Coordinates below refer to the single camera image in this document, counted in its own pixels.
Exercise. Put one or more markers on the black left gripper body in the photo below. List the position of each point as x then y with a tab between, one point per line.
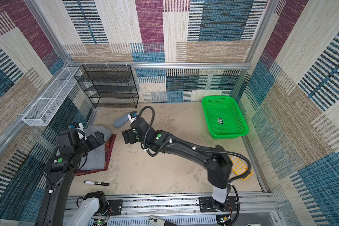
92	143

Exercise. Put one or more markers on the blue fabric glasses case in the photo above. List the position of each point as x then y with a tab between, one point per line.
121	121

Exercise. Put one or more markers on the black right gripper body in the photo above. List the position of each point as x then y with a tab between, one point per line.
129	134

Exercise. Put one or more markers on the yellow calculator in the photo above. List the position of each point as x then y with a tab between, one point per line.
240	168

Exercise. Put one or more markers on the black wire mesh shelf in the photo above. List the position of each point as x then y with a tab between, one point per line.
108	85

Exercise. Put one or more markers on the black marker pen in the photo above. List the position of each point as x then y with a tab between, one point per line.
96	183

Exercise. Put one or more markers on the maroon folded shirt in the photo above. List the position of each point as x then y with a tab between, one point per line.
86	172

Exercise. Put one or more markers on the grey long sleeve shirt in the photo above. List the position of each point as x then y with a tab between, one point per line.
95	160

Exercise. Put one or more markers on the green plastic basket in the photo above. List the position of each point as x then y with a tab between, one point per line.
224	117

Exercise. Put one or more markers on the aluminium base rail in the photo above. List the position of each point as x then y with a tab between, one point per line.
97	209

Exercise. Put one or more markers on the white wire mesh basket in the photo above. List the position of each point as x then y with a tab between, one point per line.
44	109

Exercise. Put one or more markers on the multicolour patchwork folded shirt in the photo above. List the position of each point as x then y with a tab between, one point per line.
108	150

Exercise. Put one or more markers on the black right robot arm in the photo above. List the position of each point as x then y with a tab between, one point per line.
214	160

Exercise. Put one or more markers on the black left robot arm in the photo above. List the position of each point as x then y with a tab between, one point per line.
60	172

